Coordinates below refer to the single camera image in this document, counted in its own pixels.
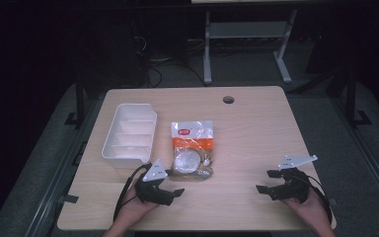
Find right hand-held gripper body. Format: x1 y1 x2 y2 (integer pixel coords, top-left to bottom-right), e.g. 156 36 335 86
268 154 319 203

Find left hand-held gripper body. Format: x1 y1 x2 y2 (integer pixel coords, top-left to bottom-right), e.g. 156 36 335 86
134 158 176 207

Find orange and clear plastic packet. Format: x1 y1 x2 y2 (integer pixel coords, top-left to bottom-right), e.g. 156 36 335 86
170 119 215 182

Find person's left hand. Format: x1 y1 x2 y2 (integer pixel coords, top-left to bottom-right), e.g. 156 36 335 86
115 187 161 229

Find person's right hand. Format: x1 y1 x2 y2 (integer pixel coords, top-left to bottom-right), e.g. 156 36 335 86
280 189 331 230

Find white divided storage box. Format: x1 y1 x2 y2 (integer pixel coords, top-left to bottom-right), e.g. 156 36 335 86
101 103 159 170

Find black metal stand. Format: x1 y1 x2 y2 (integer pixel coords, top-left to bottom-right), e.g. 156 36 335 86
63 80 87 130
344 67 373 128

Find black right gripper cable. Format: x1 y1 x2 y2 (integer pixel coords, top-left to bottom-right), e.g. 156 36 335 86
304 173 334 225

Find grey metal rail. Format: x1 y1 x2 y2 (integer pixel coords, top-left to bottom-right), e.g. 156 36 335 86
329 97 379 215
21 98 108 237

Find black table edge bracket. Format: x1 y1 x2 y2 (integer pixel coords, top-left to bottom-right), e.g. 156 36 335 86
58 194 80 204
72 140 88 167

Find black floor cables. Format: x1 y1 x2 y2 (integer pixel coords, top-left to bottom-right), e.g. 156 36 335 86
129 34 208 89

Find white metal table frame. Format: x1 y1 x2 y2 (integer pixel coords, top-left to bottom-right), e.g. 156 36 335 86
202 9 299 86

